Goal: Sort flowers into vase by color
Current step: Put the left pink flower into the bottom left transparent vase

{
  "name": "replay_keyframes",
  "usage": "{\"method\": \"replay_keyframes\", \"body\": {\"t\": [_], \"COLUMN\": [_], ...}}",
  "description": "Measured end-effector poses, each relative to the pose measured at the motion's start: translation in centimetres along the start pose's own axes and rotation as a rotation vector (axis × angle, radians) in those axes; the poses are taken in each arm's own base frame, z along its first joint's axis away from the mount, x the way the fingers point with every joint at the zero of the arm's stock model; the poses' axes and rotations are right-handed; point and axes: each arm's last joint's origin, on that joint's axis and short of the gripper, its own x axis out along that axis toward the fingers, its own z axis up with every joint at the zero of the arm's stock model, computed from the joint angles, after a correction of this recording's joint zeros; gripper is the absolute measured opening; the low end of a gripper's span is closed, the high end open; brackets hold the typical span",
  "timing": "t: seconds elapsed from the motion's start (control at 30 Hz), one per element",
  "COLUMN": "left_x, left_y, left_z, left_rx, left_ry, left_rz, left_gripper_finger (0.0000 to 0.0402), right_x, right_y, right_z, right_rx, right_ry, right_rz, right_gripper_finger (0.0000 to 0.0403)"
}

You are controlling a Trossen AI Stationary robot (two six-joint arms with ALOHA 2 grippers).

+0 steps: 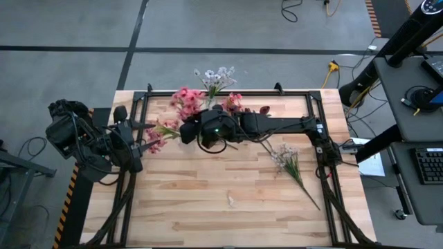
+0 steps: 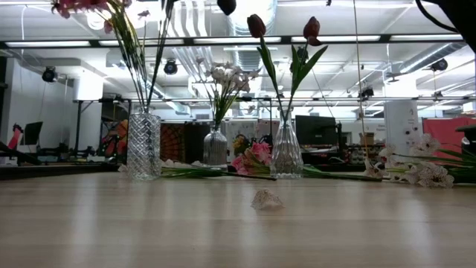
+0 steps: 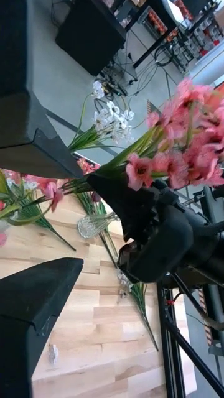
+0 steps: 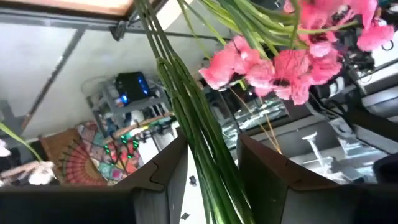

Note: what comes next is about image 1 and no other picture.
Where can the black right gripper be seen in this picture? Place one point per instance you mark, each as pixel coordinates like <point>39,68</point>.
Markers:
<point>214,126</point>

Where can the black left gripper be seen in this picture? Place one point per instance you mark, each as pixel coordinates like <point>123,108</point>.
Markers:
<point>123,141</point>

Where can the dark red artificial tulip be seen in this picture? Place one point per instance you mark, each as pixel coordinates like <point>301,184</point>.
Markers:
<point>264,110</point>
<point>247,110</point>

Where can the white artificial flower bunch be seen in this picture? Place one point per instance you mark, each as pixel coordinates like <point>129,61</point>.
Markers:
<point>216,81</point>
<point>292,166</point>

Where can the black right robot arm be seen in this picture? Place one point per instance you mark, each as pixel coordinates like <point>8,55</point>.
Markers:
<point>284,125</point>

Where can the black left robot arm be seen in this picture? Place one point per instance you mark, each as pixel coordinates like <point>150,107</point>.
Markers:
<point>69,131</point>

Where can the ribbed glass bottle vase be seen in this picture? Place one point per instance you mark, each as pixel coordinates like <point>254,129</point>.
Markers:
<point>210,102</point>

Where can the small fallen white petal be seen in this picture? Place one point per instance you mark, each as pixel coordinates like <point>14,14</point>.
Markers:
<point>230,201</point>

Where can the grey metal stand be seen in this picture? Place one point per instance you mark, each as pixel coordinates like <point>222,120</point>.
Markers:
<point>20,164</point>

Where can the white paper sheet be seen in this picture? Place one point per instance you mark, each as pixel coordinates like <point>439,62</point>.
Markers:
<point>373,167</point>

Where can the white power adapter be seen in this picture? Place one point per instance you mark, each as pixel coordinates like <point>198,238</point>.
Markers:
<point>372,47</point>

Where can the grey desk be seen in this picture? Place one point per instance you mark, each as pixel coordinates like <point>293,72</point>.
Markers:
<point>408,193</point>
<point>398,79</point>

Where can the black pole on desk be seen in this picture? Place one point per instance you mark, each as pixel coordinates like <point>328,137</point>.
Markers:
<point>405,55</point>

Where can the black caster wheel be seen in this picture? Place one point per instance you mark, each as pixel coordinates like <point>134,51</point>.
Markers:
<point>400,214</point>

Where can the dark floor mat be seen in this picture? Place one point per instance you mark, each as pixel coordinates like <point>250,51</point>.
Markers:
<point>391,14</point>

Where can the black tower fan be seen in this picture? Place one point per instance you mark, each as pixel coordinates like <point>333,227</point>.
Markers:
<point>408,31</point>

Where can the black keyboard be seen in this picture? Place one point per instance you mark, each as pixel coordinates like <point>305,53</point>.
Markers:
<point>431,167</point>

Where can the blue flat object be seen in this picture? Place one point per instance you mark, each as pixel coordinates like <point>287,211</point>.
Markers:
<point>439,98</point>

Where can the black laptop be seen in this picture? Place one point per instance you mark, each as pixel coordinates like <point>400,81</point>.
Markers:
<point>435,67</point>

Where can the black metal table frame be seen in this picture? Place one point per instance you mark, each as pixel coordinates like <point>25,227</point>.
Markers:
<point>159,93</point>

